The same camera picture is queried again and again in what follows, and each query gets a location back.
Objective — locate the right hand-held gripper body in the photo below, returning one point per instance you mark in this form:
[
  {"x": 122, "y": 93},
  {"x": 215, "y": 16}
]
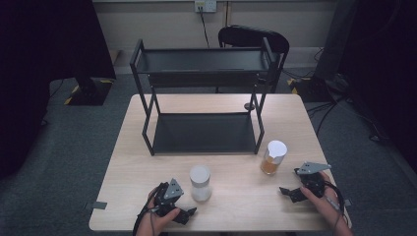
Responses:
[{"x": 311, "y": 183}]

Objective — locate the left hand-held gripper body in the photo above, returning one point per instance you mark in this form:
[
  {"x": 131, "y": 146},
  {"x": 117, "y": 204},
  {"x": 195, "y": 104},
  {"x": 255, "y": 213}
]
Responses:
[{"x": 165, "y": 203}]

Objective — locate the glass jar of white powder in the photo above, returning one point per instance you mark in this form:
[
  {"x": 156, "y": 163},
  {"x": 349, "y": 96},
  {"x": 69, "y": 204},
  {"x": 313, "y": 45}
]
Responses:
[{"x": 200, "y": 183}]

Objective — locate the glass jar of orange powder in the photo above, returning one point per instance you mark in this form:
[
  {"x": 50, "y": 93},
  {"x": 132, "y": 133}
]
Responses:
[{"x": 273, "y": 157}]

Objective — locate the black metal two-tier rack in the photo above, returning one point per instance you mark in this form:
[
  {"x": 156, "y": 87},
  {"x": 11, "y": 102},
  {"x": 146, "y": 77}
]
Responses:
[{"x": 203, "y": 134}]

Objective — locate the person's left hand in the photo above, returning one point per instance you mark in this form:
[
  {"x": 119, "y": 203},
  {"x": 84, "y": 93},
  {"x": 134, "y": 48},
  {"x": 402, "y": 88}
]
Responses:
[{"x": 154, "y": 224}]

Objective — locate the person's right hand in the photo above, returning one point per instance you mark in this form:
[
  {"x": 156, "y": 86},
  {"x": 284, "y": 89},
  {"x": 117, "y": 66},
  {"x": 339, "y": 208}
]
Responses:
[{"x": 329, "y": 203}]

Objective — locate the small grey tape piece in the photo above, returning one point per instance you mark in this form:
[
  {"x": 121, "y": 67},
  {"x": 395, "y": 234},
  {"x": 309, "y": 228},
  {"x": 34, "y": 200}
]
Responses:
[{"x": 347, "y": 202}]

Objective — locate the grey tape strip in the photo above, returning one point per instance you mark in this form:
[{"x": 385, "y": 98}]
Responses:
[{"x": 96, "y": 205}]

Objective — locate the small dark round disc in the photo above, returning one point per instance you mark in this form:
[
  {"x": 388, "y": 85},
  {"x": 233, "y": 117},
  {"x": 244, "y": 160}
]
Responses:
[{"x": 249, "y": 106}]

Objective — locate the black stand base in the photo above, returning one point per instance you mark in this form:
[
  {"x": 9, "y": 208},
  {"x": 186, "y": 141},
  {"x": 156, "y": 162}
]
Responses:
[{"x": 88, "y": 93}]

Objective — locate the dark curtain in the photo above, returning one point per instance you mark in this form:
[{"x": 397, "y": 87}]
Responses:
[{"x": 387, "y": 65}]

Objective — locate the black stand with base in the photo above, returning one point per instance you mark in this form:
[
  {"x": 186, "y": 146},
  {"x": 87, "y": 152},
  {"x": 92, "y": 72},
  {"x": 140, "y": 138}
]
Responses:
[{"x": 334, "y": 39}]

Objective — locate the black chair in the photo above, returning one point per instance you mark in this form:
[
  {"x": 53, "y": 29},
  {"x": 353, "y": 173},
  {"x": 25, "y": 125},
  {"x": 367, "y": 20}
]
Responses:
[{"x": 242, "y": 36}]

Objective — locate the black curtain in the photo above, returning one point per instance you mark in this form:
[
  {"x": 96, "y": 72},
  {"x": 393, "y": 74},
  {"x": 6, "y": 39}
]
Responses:
[{"x": 39, "y": 65}]

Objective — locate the white wall socket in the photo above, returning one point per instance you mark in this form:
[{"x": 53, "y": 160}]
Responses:
[{"x": 205, "y": 5}]

